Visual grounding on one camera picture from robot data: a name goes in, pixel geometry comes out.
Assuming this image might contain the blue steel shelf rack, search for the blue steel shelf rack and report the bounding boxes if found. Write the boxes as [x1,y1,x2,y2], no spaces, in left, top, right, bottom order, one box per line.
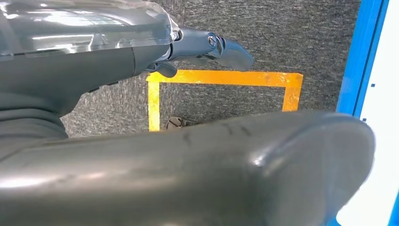
[327,0,399,226]

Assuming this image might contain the yellow floor tape square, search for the yellow floor tape square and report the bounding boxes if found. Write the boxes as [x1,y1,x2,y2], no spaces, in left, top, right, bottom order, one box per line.
[145,69,304,132]

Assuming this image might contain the small dark round object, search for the small dark round object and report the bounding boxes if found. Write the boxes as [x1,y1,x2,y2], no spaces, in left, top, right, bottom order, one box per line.
[165,116,200,131]

